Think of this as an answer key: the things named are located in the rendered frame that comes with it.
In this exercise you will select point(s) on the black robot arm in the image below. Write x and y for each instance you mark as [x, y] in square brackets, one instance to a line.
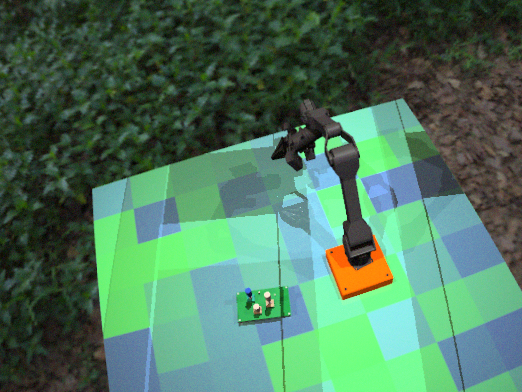
[358, 238]

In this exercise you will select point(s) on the green circuit board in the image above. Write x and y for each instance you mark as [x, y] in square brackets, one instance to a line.
[263, 304]

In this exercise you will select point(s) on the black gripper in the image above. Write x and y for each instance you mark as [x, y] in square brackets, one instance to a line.
[289, 146]

